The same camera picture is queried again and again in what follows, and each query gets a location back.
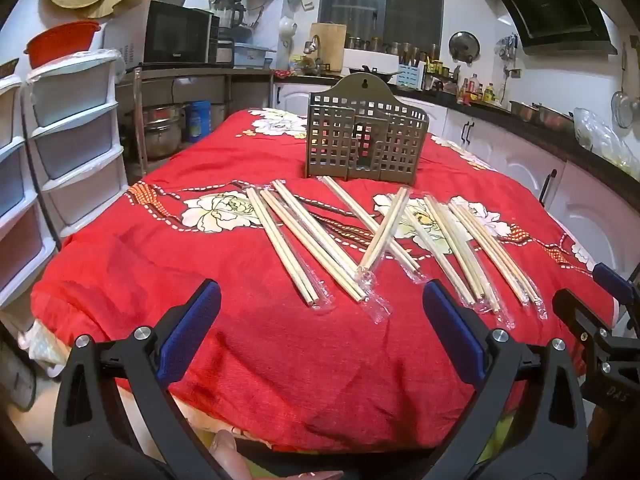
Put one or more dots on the row of windowsill jars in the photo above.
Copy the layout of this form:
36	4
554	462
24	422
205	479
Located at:
395	49

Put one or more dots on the blue dish basin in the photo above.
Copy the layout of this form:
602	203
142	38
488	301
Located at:
252	55

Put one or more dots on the black and white microwave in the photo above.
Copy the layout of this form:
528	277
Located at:
175	32

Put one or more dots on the person's left hand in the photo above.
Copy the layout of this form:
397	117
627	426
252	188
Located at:
227	455

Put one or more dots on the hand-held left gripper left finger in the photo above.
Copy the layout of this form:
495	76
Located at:
192	330

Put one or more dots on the black wok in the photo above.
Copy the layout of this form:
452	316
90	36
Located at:
375	74

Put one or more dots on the grey plastic grid utensil holder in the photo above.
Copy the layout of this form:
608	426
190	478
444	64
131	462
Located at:
365	92

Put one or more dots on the steel pot with lid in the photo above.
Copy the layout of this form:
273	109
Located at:
555	119

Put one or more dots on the blue canister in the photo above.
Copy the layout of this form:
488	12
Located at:
198	120

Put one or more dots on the white plastic drawer unit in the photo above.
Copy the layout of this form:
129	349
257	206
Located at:
12	185
75	95

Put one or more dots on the black spice rack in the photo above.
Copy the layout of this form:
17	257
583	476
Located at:
440	77

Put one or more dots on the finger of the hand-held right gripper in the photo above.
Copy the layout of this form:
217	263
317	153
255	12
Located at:
575	310
612	280

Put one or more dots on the dark framed window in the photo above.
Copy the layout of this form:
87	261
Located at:
380	5

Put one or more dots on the white hanging pot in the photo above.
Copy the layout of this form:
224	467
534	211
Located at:
287	27

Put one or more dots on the cluster of condiment bottles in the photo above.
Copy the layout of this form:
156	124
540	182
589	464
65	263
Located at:
480	92

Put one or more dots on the black range hood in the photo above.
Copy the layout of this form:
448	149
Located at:
555	5

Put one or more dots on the red plastic basin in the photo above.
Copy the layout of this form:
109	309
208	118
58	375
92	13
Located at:
60	42

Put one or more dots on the white countertop box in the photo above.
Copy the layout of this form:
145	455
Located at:
370	57

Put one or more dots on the large steel steamer pot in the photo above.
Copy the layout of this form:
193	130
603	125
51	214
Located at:
157	132

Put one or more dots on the metal sink faucet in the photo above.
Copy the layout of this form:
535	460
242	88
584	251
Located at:
315	47

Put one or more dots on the wooden cutting board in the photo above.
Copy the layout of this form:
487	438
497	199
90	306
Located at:
332	45

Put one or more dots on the red dish cloth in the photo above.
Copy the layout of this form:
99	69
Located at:
281	74

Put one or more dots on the bunch of chopsticks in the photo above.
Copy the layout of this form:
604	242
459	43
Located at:
278	242

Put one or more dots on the steel bowl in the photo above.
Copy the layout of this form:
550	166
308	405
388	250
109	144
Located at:
525	110

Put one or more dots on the hanging metal utensils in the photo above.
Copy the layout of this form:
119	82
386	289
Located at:
509	47

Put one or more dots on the black blender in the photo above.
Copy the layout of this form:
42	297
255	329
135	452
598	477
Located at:
227	15

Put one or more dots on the clear plastic bag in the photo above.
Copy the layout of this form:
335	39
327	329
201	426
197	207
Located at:
605	142

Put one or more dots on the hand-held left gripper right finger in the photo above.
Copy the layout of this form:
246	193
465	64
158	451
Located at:
452	330

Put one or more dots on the red floral blanket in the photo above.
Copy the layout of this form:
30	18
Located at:
300	360

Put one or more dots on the wooden storage shelf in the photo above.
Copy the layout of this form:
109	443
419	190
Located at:
200	74

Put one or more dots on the white and blue knife block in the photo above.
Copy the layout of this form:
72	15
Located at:
411	76

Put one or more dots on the dark pot lid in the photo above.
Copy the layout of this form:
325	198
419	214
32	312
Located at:
464	47

